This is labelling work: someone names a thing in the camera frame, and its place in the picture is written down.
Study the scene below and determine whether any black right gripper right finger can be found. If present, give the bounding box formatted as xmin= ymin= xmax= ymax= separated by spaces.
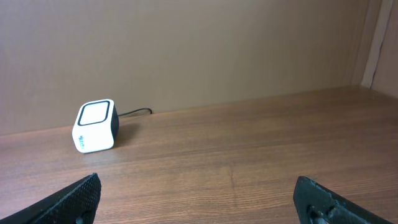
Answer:
xmin=293 ymin=176 xmax=392 ymax=224

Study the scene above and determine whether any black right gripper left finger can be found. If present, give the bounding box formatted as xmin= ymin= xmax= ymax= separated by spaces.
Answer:
xmin=1 ymin=173 xmax=101 ymax=224

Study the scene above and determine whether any white barcode scanner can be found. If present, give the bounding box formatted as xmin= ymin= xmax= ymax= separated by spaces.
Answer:
xmin=72 ymin=99 xmax=119 ymax=154

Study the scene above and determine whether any black scanner cable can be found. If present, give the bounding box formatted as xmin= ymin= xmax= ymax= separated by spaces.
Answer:
xmin=118 ymin=107 xmax=153 ymax=118

